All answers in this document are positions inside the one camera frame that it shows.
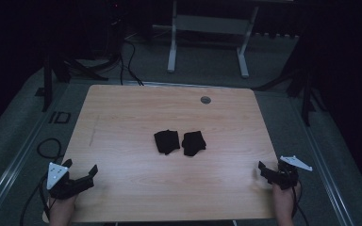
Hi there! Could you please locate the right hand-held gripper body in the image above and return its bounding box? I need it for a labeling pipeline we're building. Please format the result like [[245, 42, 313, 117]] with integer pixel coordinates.
[[274, 154, 314, 191]]

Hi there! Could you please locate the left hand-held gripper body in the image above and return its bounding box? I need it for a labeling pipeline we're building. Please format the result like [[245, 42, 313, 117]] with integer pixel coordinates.
[[45, 161, 80, 201]]

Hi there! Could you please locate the black sock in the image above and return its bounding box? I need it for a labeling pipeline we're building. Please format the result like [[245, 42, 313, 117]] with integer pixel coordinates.
[[181, 130, 207, 157], [153, 129, 181, 156]]

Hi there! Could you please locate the person's right hand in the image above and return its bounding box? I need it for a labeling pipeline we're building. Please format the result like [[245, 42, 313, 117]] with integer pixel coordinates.
[[271, 181, 303, 218]]

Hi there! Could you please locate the person's left hand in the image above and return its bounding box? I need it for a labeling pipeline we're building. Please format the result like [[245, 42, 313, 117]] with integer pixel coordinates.
[[48, 194, 78, 224]]

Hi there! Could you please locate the black metal stand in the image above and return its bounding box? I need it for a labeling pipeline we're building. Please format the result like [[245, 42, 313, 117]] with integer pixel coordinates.
[[254, 27, 328, 127], [35, 50, 109, 113]]

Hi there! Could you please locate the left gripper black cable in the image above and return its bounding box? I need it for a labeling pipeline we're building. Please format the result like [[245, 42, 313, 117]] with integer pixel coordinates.
[[19, 137, 65, 226]]

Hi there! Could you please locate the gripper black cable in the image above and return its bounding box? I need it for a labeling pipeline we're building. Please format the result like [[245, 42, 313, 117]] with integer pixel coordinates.
[[289, 180, 311, 226], [19, 137, 65, 226]]

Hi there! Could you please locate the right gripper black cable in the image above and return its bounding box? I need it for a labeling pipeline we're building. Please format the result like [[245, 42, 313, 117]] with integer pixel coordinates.
[[289, 180, 311, 226]]

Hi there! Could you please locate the metal floor rail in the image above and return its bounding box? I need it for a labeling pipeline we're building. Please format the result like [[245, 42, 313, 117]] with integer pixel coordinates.
[[0, 82, 88, 220], [288, 93, 356, 226]]

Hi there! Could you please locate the black floor cable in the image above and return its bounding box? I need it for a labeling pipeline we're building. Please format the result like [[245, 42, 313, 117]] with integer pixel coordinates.
[[118, 39, 145, 87]]

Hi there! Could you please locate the white metal desk frame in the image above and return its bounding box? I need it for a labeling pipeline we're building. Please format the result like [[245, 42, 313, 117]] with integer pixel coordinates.
[[167, 0, 260, 79]]

